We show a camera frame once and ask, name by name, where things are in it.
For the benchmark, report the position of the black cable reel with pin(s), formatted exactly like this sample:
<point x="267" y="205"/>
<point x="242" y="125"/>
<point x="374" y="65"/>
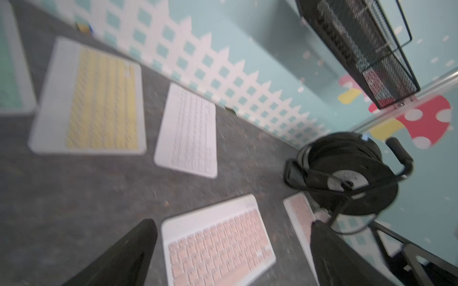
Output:
<point x="344" y="173"/>

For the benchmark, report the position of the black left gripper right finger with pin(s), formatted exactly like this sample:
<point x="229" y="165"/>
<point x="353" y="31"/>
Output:
<point x="337" y="264"/>

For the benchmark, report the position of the yellow key keyboard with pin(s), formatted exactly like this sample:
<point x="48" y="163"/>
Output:
<point x="91" y="103"/>

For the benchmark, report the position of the pink key keyboard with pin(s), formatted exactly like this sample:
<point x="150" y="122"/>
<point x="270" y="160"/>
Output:
<point x="302" y="217"/>
<point x="225" y="244"/>

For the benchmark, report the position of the black mesh wall basket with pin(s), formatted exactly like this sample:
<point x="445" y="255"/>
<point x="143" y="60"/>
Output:
<point x="360" y="37"/>

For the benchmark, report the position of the green key keyboard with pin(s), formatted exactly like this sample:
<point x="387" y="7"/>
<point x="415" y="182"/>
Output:
<point x="17" y="91"/>

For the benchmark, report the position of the white key keyboard far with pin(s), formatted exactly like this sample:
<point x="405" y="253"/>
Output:
<point x="187" y="139"/>

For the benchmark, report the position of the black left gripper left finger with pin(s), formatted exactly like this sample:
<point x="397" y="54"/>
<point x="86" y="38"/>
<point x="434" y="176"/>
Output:
<point x="126" y="263"/>

